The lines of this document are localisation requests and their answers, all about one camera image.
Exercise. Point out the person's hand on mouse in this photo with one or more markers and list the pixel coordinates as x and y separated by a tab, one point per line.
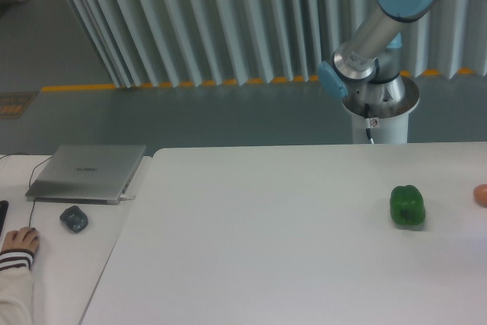
26	239

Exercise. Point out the cream striped sleeve forearm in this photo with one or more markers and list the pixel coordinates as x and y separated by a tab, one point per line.
16	287

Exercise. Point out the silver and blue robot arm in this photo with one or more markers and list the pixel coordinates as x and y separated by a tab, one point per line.
355	62

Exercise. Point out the green bell pepper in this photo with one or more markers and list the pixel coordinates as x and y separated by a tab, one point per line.
407	206

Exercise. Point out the black keyboard edge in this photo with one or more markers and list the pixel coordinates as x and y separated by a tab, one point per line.
3	213

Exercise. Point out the closed silver laptop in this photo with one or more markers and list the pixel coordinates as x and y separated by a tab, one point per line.
98	174

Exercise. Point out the white usb plug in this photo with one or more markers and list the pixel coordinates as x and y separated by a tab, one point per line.
126	198

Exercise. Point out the white pleated folding partition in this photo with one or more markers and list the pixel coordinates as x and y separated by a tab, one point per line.
196	41

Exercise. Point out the orange round fruit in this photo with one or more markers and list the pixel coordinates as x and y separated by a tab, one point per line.
480	194

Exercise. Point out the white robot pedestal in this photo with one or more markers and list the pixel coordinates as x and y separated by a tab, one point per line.
380	112

